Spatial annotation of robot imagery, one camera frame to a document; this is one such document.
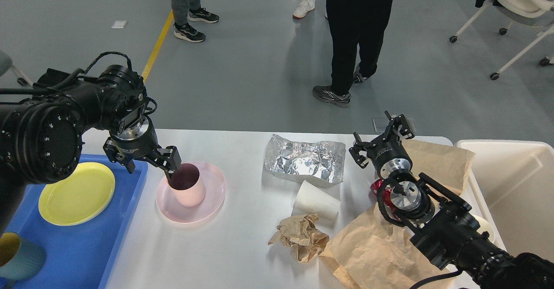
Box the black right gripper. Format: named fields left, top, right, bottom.
left=348, top=110, right=415, bottom=180

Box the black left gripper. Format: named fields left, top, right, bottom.
left=103, top=116, right=182, bottom=179

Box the pink mug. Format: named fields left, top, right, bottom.
left=168, top=163, right=206, bottom=207

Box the pink plate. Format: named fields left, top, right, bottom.
left=155, top=161, right=227, bottom=225

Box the teal mug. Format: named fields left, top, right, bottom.
left=0, top=232, right=47, bottom=281

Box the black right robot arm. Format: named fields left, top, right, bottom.
left=349, top=114, right=554, bottom=289

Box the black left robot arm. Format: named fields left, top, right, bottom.
left=0, top=57, right=182, bottom=232

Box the crumpled aluminium foil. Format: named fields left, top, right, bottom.
left=264, top=135, right=346, bottom=188

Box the yellow plate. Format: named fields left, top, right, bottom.
left=38, top=162, right=116, bottom=226

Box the white paper cup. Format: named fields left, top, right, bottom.
left=293, top=180, right=341, bottom=221

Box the large brown paper sheet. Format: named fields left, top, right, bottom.
left=320, top=139, right=475, bottom=289

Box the blue plastic tray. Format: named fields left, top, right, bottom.
left=7, top=154, right=148, bottom=289

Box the crumpled brown paper ball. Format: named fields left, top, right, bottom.
left=267, top=212, right=330, bottom=263

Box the person in black trousers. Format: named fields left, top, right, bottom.
left=312, top=0, right=394, bottom=107

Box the white paper on floor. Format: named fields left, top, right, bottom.
left=111, top=20, right=128, bottom=29

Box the white plastic bin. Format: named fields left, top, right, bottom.
left=455, top=140, right=554, bottom=261

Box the person in grey trousers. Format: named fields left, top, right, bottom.
left=170, top=0, right=220, bottom=43

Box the white rolling chair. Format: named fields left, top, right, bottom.
left=449, top=0, right=554, bottom=80

